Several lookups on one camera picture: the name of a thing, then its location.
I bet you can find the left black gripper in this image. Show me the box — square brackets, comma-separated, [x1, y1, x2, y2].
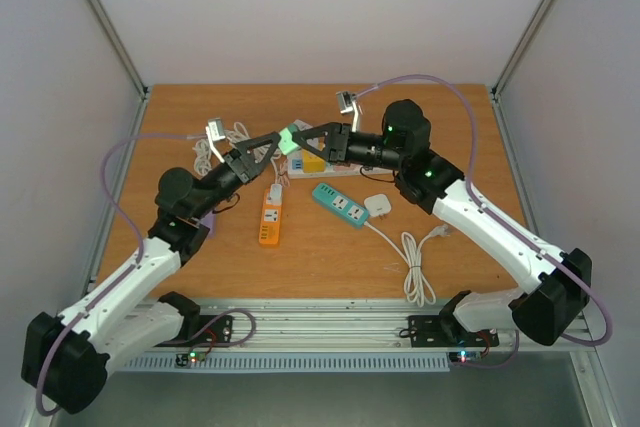
[192, 133, 282, 221]

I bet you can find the yellow cube socket adapter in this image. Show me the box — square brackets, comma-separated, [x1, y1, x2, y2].
[302, 151, 326, 174]

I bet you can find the green small plug adapter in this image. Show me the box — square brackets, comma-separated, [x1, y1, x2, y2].
[278, 124, 300, 156]

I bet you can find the small white usb charger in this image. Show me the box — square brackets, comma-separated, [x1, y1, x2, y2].
[268, 183, 283, 205]

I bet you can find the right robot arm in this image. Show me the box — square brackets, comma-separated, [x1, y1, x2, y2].
[292, 99, 592, 346]

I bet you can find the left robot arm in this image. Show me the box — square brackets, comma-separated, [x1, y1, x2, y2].
[21, 132, 281, 417]

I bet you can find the white round plug charger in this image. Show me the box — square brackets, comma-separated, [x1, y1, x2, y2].
[364, 193, 392, 218]

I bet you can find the white cube charger back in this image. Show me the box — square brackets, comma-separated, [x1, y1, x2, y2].
[294, 119, 312, 130]

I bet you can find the white long power strip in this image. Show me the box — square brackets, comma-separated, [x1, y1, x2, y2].
[287, 150, 360, 179]

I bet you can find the teal power strip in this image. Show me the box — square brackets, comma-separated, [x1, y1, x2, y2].
[312, 182, 370, 229]

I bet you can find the purple power strip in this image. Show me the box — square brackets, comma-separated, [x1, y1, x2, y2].
[201, 213, 216, 239]

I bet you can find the orange power strip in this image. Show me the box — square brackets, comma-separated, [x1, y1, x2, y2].
[258, 187, 283, 247]

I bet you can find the pink usb cable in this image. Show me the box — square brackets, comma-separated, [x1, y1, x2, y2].
[272, 159, 291, 188]

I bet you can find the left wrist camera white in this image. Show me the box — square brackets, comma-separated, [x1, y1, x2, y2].
[205, 118, 226, 164]

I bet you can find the white coiled cord left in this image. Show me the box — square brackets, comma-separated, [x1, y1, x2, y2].
[192, 121, 256, 176]

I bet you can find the white coiled cord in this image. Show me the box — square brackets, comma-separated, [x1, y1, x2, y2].
[367, 219, 454, 307]
[192, 121, 256, 176]

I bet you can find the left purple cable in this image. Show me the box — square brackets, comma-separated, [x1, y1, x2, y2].
[36, 132, 211, 416]

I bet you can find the purple cable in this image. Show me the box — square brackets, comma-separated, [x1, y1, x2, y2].
[36, 132, 211, 416]
[352, 74, 615, 371]

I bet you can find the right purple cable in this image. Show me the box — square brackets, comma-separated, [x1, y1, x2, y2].
[352, 74, 615, 371]

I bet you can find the white coiled cord right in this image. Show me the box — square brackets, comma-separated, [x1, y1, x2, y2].
[367, 219, 454, 307]

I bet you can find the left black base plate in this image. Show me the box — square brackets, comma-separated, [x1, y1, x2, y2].
[162, 315, 233, 347]

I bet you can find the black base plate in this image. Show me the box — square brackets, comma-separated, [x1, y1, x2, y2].
[162, 315, 233, 347]
[402, 315, 500, 348]

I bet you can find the aluminium rail frame front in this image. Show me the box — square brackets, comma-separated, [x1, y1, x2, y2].
[47, 296, 596, 354]

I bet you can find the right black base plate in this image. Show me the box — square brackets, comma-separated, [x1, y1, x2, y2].
[402, 315, 500, 348]

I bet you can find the grey slotted cable duct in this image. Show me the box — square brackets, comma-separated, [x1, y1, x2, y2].
[121, 352, 450, 374]

